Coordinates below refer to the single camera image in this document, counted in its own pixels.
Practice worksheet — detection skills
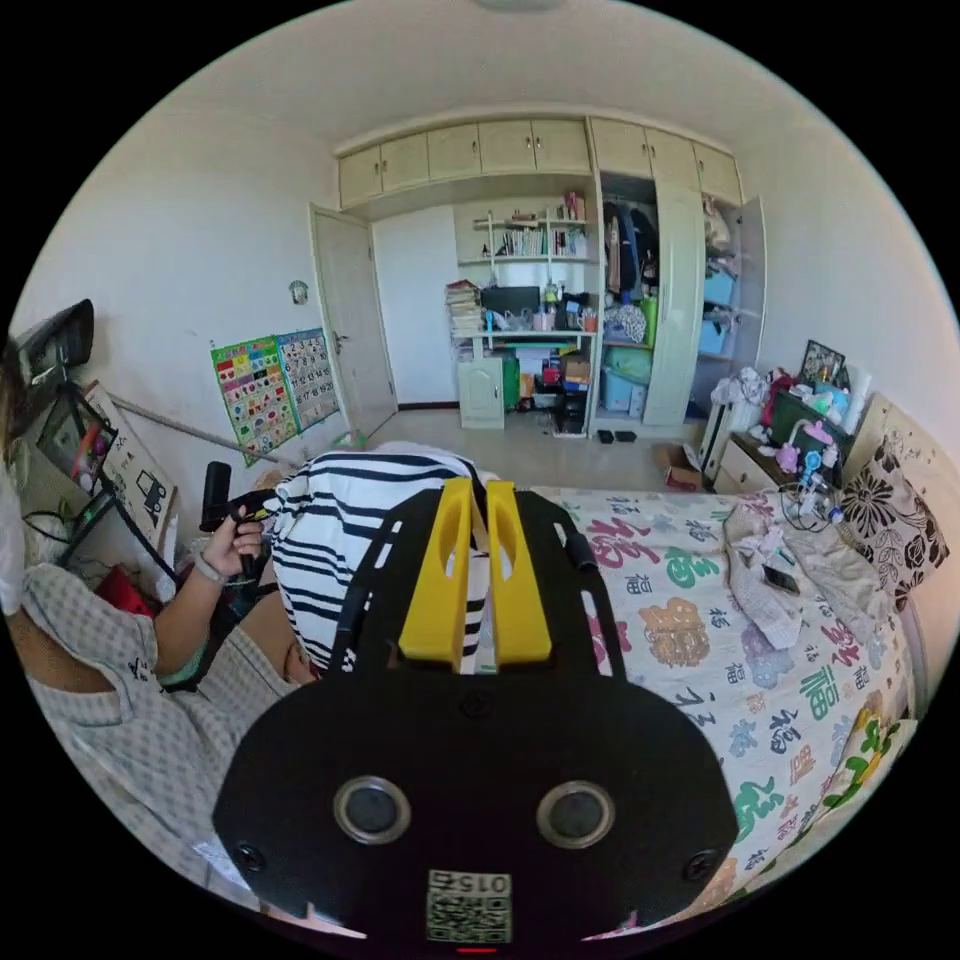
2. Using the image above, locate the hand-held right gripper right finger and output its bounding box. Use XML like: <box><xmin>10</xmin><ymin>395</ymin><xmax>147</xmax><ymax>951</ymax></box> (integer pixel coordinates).
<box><xmin>486</xmin><ymin>480</ymin><xmax>556</xmax><ymax>672</ymax></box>

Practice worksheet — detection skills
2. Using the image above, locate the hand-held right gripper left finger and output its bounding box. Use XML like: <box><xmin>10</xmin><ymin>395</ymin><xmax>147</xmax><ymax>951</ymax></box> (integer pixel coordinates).
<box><xmin>398</xmin><ymin>479</ymin><xmax>476</xmax><ymax>673</ymax></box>

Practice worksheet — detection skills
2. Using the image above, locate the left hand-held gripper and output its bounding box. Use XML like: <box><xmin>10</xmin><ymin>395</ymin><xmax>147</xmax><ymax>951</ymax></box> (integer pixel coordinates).
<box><xmin>223</xmin><ymin>487</ymin><xmax>277</xmax><ymax>580</ymax></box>

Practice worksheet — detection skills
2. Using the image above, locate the striped long sleeve shirt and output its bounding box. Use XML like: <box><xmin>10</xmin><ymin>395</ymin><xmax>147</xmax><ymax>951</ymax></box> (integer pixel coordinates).
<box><xmin>269</xmin><ymin>442</ymin><xmax>501</xmax><ymax>678</ymax></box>

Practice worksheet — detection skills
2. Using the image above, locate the person's left forearm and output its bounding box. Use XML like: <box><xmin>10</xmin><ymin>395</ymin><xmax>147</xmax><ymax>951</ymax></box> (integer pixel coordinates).
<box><xmin>153</xmin><ymin>558</ymin><xmax>228</xmax><ymax>685</ymax></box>

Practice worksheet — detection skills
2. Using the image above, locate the person's left hand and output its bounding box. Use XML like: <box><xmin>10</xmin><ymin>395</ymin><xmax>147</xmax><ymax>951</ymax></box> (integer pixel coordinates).
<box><xmin>199</xmin><ymin>505</ymin><xmax>266</xmax><ymax>585</ymax></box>

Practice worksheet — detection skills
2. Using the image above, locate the flat printed carton board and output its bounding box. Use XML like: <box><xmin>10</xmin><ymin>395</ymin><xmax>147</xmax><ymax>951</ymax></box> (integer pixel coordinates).
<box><xmin>80</xmin><ymin>380</ymin><xmax>181</xmax><ymax>550</ymax></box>

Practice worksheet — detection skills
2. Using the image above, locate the bed with printed sheet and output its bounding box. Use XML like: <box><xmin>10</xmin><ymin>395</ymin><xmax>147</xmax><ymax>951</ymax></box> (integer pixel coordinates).
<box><xmin>524</xmin><ymin>389</ymin><xmax>951</xmax><ymax>940</ymax></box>

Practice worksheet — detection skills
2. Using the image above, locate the cream door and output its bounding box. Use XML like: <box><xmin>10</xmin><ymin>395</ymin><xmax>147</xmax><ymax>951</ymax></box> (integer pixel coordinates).
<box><xmin>308</xmin><ymin>202</ymin><xmax>400</xmax><ymax>445</ymax></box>

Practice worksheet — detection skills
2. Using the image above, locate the brown carton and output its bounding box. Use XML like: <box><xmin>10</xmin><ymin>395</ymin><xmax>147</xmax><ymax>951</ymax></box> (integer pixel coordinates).
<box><xmin>651</xmin><ymin>442</ymin><xmax>704</xmax><ymax>493</ymax></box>

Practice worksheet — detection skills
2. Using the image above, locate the person's body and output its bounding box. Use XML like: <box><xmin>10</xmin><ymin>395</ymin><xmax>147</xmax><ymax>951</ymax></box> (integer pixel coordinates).
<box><xmin>0</xmin><ymin>329</ymin><xmax>325</xmax><ymax>910</ymax></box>

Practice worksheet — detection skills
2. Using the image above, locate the black office chair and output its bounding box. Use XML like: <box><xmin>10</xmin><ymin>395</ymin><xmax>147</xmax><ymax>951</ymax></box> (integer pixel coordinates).
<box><xmin>14</xmin><ymin>298</ymin><xmax>97</xmax><ymax>385</ymax></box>

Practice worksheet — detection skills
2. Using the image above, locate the desk with bookshelf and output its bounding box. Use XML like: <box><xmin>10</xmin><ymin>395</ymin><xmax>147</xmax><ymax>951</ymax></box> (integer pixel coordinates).
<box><xmin>445</xmin><ymin>191</ymin><xmax>603</xmax><ymax>438</ymax></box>

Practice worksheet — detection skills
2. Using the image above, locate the beige blanket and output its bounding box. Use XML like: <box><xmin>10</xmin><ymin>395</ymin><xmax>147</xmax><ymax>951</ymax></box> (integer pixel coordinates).
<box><xmin>722</xmin><ymin>491</ymin><xmax>888</xmax><ymax>651</ymax></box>

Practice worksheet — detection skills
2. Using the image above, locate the nightstand with clutter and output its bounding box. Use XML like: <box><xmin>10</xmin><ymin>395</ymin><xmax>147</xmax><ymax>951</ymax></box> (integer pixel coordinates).
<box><xmin>712</xmin><ymin>339</ymin><xmax>876</xmax><ymax>520</ymax></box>

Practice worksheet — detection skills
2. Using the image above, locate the cream wardrobe with cabinets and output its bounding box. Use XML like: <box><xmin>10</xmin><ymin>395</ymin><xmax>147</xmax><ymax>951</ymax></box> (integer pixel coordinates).
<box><xmin>335</xmin><ymin>115</ymin><xmax>769</xmax><ymax>430</ymax></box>

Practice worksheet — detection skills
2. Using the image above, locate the floral black and beige pillow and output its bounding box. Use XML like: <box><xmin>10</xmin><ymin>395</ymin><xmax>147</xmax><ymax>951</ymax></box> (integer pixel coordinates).
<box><xmin>839</xmin><ymin>433</ymin><xmax>951</xmax><ymax>613</ymax></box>

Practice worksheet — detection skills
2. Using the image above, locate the green wall chart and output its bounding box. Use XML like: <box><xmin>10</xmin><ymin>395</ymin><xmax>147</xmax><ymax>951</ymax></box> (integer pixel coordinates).
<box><xmin>209</xmin><ymin>335</ymin><xmax>303</xmax><ymax>468</ymax></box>

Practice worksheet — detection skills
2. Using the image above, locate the blue wall chart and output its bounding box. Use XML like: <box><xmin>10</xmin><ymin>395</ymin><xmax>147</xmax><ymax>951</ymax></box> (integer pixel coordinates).
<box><xmin>275</xmin><ymin>327</ymin><xmax>341</xmax><ymax>433</ymax></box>

